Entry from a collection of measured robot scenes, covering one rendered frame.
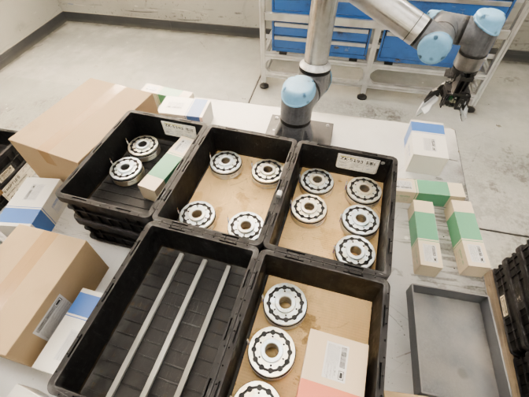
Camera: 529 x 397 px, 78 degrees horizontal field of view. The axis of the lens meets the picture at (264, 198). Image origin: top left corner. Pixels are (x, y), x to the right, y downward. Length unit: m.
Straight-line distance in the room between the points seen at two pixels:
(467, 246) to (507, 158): 1.71
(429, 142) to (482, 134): 1.57
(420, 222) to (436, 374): 0.42
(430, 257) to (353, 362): 0.45
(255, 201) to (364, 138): 0.63
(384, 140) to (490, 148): 1.46
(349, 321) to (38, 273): 0.78
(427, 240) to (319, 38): 0.73
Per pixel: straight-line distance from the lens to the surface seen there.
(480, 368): 1.06
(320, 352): 0.74
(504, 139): 2.96
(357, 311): 0.86
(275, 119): 1.42
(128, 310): 0.91
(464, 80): 1.18
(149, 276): 0.93
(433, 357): 1.02
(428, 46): 1.00
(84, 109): 1.40
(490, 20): 1.12
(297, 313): 0.80
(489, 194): 2.49
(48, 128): 1.37
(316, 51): 1.25
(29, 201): 1.32
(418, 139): 1.37
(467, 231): 1.18
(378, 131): 1.49
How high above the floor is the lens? 1.61
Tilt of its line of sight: 51 degrees down
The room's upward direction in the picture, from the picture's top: 2 degrees counter-clockwise
